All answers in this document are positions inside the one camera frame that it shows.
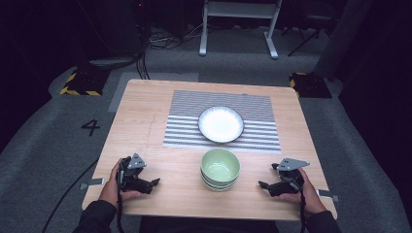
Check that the person's left hand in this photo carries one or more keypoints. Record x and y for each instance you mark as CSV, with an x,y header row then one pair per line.
x,y
110,191

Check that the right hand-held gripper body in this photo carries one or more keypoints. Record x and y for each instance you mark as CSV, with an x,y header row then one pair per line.
x,y
290,176

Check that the person's dark clothing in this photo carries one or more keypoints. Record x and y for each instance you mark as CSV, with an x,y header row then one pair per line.
x,y
207,226

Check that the white metal stand frame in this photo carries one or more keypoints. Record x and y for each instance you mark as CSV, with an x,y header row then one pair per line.
x,y
239,9

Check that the person's right hand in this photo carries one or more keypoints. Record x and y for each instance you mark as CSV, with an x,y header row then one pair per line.
x,y
311,197

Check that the black yellow striped floor base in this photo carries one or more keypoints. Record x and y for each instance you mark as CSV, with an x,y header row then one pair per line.
x,y
311,84
85,82

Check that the grey metal table bracket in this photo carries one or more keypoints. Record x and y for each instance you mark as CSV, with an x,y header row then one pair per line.
x,y
92,183
327,195

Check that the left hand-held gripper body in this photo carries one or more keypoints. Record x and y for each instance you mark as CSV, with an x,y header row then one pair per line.
x,y
129,173

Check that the dark tripod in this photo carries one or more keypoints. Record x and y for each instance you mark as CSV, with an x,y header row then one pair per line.
x,y
307,37

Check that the light green ceramic bowl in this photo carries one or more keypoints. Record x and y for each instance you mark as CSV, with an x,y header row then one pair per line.
x,y
218,189
207,184
220,166

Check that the grey striped placemat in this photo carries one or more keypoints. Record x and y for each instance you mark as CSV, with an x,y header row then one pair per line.
x,y
184,106

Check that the grey curtain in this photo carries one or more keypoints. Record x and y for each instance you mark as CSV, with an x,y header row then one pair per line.
x,y
343,35

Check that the white plate with dark rim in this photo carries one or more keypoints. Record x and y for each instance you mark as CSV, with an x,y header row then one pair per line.
x,y
220,124

